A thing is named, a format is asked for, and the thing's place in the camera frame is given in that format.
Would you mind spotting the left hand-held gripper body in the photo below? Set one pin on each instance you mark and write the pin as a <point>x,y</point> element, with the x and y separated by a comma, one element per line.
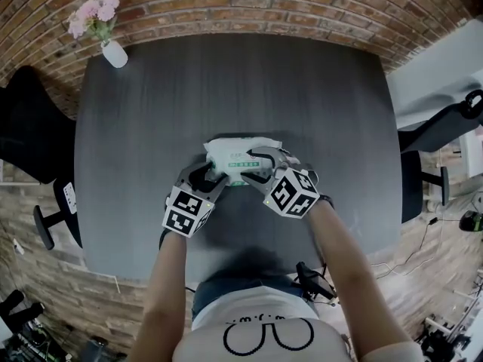
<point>186,211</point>

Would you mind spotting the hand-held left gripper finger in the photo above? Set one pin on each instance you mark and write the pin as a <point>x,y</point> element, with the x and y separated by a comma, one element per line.
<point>196,167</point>
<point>223,183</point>

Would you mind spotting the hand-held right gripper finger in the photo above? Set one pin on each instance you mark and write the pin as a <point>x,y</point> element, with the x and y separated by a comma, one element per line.
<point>258,182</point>
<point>264,152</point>

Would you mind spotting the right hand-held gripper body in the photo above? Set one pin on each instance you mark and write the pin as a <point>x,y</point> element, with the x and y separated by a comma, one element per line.
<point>290,194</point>

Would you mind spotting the white wet wipe pack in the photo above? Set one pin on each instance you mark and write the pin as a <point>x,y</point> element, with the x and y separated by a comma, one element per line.
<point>228,151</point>

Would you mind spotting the person's right forearm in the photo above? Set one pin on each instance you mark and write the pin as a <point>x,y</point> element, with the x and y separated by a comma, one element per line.
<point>343,262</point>

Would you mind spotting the person's left forearm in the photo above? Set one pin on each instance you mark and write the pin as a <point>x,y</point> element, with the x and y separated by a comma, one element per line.
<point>166,289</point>

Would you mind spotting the person's blue jeans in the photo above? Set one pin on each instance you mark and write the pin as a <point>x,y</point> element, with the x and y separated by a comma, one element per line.
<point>219,292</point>

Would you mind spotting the black waist device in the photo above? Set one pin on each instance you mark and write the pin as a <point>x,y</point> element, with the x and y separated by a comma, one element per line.
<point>315,283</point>

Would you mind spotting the white table leg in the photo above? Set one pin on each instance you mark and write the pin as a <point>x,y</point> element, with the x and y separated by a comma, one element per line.
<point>117,285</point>

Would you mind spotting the white dotted tag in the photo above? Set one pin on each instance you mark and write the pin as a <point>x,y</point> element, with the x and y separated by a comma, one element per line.
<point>70,197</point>

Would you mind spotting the white ceramic vase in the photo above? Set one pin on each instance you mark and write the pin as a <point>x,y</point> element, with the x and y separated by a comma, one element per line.
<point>115,54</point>

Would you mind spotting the person's white printed shirt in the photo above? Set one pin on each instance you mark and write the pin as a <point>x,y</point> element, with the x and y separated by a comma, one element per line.
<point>264,338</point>

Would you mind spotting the black office chair with headrest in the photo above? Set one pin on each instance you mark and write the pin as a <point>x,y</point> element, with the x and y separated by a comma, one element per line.
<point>426,138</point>

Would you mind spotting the black office chair with tag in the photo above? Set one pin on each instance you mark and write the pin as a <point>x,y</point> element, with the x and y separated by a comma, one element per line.
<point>30,134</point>

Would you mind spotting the green and black device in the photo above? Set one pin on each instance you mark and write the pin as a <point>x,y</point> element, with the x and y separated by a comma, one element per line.
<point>471,223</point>

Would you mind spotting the pink flower bunch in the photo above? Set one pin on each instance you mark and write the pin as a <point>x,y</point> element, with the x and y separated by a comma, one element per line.
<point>94,11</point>

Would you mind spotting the black equipment pile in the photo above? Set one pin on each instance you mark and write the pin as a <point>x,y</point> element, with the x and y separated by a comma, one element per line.
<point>26,334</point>

